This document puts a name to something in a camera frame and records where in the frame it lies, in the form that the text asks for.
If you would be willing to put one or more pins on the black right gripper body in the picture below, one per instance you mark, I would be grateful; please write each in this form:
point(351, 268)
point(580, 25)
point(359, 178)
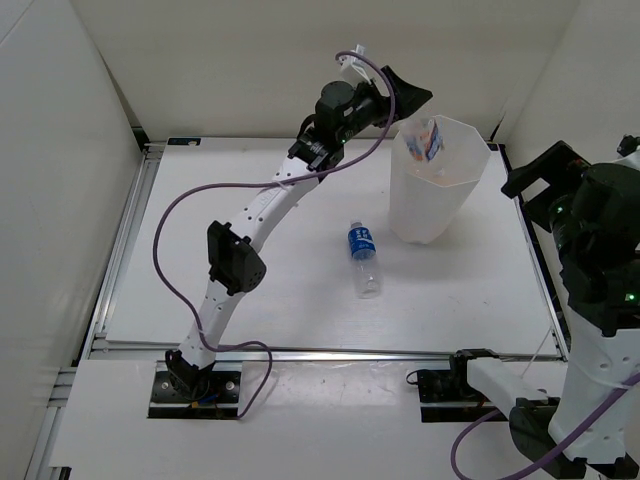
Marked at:
point(564, 227)

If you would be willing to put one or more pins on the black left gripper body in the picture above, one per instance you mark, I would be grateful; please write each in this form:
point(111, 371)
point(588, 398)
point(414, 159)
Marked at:
point(367, 108)

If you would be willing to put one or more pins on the clear bottle orange-blue label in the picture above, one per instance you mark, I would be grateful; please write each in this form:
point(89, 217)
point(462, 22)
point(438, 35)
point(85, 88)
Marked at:
point(423, 138)

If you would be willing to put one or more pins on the clear bottle blue label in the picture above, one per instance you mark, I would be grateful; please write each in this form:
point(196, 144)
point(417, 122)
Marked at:
point(366, 271)

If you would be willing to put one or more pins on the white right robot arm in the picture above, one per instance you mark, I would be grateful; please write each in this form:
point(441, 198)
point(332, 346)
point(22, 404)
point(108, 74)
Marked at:
point(583, 428)

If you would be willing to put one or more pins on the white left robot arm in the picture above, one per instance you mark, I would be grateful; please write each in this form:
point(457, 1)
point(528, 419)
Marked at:
point(235, 268)

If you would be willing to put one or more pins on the white octagonal bin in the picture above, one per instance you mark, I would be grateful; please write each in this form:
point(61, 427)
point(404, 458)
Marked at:
point(425, 197)

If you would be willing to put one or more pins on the blue corner label left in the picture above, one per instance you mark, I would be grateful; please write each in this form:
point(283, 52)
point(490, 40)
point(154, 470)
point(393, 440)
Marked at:
point(184, 141)

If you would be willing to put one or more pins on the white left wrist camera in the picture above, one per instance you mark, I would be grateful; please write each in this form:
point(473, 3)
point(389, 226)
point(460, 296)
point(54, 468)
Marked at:
point(352, 70)

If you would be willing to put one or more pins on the aluminium left table rail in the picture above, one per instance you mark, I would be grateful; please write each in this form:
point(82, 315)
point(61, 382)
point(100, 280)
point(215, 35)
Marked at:
point(122, 249)

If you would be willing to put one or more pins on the aluminium table rail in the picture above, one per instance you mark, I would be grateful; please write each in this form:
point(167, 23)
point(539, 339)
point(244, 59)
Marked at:
point(102, 349)
point(122, 249)

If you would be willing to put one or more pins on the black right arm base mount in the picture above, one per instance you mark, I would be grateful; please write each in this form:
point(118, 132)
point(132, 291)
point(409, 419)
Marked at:
point(446, 396)

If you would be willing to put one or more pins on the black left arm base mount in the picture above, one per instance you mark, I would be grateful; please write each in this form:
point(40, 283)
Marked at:
point(216, 397)

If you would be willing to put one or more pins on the aluminium front table rail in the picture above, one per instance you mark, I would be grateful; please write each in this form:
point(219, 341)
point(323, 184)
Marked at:
point(102, 349)

